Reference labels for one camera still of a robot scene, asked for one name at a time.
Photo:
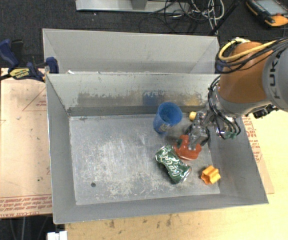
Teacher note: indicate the brown cardboard board red print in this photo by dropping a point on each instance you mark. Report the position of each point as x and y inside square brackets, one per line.
[23, 144]

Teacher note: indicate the crushed green drink can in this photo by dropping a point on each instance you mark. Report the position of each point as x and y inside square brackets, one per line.
[172, 164]

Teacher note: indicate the red toy pepper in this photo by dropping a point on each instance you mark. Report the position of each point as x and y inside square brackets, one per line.
[183, 151]

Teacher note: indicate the grey metal bin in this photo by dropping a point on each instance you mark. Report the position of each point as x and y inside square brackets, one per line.
[113, 159]

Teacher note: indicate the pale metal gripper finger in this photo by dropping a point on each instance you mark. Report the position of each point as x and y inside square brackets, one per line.
[204, 139]
[192, 141]

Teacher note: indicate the blue plastic cup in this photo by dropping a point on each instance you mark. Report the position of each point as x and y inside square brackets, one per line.
[168, 116]

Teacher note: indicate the orange toy block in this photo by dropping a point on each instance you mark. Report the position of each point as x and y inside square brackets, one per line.
[210, 175]

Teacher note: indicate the small yellow round object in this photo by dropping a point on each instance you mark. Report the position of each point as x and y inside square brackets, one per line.
[192, 115]

